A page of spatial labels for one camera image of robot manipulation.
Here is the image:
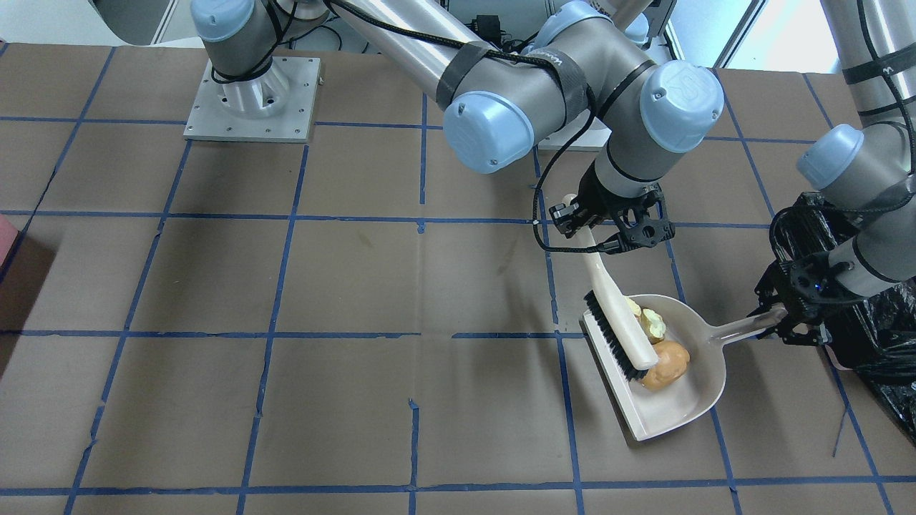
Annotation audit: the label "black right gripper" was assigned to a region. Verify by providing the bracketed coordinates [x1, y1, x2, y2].
[548, 167, 675, 253]

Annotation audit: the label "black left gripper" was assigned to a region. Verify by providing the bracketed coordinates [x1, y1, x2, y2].
[754, 252, 852, 346]

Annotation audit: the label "pale apple piece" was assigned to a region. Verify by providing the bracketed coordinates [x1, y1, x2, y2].
[625, 297, 643, 319]

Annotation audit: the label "beige hand brush black bristles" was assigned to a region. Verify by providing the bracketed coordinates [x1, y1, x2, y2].
[583, 252, 660, 381]

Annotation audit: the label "yellow apple piece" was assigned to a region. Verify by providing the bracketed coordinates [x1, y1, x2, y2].
[638, 308, 667, 343]

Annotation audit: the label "brown potato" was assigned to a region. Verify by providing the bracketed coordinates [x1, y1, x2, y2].
[638, 340, 691, 391]

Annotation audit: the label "beige plastic dustpan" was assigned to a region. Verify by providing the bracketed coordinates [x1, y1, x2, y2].
[581, 294, 788, 442]

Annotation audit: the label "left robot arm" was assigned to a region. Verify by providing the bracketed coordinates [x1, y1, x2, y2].
[756, 1, 914, 345]

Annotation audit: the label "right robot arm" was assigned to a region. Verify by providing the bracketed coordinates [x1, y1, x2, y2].
[190, 1, 724, 255]

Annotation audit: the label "bin with black trash bag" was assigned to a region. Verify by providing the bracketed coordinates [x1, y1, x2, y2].
[769, 192, 915, 438]

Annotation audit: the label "pink plastic bin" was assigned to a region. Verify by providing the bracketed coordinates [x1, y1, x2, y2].
[0, 214, 20, 267]

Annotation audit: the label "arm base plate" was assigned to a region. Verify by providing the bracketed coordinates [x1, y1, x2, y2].
[537, 130, 610, 152]
[183, 57, 323, 144]

